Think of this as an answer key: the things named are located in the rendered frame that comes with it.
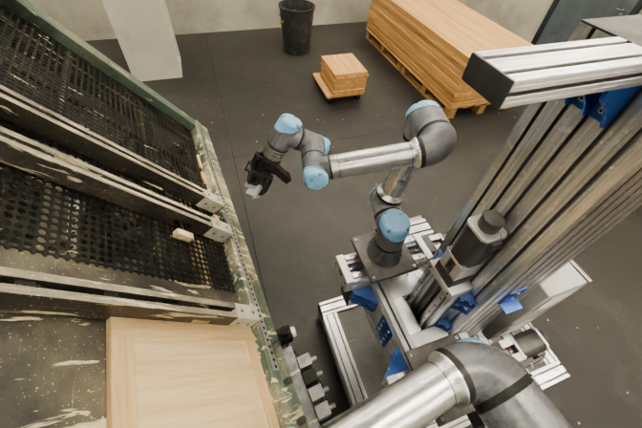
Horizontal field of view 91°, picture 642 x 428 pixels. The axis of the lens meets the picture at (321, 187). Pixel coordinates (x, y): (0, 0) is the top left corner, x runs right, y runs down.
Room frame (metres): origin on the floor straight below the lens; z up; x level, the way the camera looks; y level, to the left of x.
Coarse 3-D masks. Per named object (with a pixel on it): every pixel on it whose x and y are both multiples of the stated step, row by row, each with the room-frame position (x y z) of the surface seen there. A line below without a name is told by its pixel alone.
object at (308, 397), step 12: (288, 336) 0.45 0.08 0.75; (288, 348) 0.41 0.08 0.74; (288, 360) 0.36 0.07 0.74; (300, 360) 0.36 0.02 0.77; (312, 360) 0.37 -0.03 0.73; (300, 372) 0.32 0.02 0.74; (312, 372) 0.32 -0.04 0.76; (300, 384) 0.28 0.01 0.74; (312, 384) 0.29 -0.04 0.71; (300, 396) 0.24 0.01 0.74; (312, 396) 0.24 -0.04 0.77; (324, 396) 0.24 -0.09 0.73; (312, 408) 0.20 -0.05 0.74; (324, 408) 0.20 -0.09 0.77; (312, 420) 0.16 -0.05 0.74
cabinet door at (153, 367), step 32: (128, 320) 0.28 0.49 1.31; (160, 320) 0.32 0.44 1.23; (128, 352) 0.21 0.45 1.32; (160, 352) 0.23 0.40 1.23; (192, 352) 0.26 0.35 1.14; (224, 352) 0.30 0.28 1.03; (256, 352) 0.34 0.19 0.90; (128, 384) 0.14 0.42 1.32; (160, 384) 0.16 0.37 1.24; (192, 384) 0.18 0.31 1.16; (224, 384) 0.20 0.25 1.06; (256, 384) 0.23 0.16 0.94; (128, 416) 0.08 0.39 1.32; (160, 416) 0.09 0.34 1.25; (192, 416) 0.10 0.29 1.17; (224, 416) 0.12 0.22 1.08; (256, 416) 0.14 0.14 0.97
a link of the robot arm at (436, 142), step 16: (432, 128) 0.79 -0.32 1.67; (448, 128) 0.79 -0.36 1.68; (400, 144) 0.75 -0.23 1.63; (416, 144) 0.74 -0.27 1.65; (432, 144) 0.73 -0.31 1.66; (448, 144) 0.75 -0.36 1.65; (304, 160) 0.71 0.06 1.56; (320, 160) 0.70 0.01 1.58; (336, 160) 0.70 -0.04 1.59; (352, 160) 0.70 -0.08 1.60; (368, 160) 0.70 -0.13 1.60; (384, 160) 0.70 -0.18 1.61; (400, 160) 0.71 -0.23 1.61; (416, 160) 0.71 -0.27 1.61; (432, 160) 0.71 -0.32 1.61; (304, 176) 0.66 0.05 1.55; (320, 176) 0.65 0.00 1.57; (336, 176) 0.67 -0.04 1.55
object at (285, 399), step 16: (208, 144) 1.56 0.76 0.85; (208, 176) 1.23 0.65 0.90; (224, 192) 1.16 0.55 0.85; (240, 240) 0.86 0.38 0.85; (240, 272) 0.66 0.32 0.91; (240, 288) 0.59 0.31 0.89; (256, 288) 0.62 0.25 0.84; (256, 336) 0.40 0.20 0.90; (272, 336) 0.42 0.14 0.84; (272, 368) 0.29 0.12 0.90; (288, 368) 0.32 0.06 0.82; (272, 384) 0.24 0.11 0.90; (272, 400) 0.19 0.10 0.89; (288, 400) 0.20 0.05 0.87; (288, 416) 0.15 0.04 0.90
